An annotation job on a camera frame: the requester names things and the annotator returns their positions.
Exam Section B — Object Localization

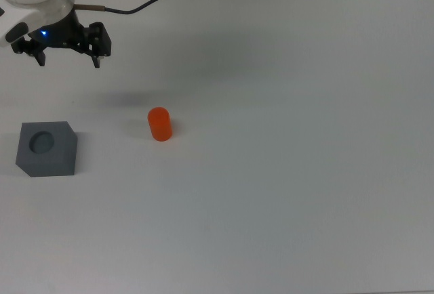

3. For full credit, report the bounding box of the orange cylinder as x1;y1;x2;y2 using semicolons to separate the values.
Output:
147;106;173;142

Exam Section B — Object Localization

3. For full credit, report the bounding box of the grey block with round hole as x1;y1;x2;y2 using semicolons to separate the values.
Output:
15;121;79;178

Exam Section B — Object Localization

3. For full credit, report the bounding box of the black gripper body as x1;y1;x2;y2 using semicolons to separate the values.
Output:
28;12;90;51

